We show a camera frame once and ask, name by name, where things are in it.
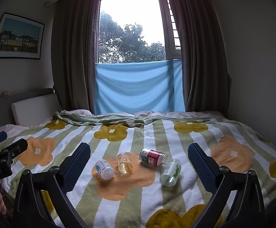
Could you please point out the red green labelled bottle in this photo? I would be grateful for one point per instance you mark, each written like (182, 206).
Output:
(152, 157)

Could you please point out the framed wall picture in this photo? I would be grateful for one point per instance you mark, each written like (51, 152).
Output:
(16, 35)

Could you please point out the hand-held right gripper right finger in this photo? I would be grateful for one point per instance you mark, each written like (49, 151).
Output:
(203, 168)

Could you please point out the brown curtain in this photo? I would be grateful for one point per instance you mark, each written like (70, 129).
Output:
(197, 52)
(73, 52)

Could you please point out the small brown ornament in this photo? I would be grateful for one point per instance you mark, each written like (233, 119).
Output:
(5, 93)

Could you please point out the white bottle blue label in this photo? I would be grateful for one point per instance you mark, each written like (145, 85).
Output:
(103, 168)

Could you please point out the clear cup with green dots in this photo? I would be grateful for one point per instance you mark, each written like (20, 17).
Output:
(170, 173)

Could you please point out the white headboard cushion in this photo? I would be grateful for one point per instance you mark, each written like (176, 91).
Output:
(33, 109)

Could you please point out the light blue cloth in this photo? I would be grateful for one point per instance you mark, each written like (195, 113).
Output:
(138, 87)

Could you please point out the tree outside window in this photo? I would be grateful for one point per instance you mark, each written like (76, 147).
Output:
(128, 45)

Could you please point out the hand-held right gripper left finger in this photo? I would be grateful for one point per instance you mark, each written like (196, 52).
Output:
(77, 167)

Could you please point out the striped floral blanket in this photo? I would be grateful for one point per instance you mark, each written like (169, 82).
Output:
(133, 137)

